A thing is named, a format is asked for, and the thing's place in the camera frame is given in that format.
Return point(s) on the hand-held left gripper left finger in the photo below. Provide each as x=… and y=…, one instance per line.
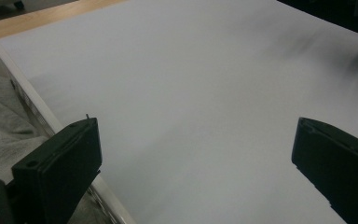
x=59, y=165

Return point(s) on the grey knitted garment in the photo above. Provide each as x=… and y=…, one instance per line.
x=3, y=124

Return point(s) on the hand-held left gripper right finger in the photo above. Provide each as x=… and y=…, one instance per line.
x=338, y=168

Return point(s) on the white board sheet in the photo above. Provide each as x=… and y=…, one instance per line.
x=183, y=93

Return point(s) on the wooden table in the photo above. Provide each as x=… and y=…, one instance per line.
x=43, y=17

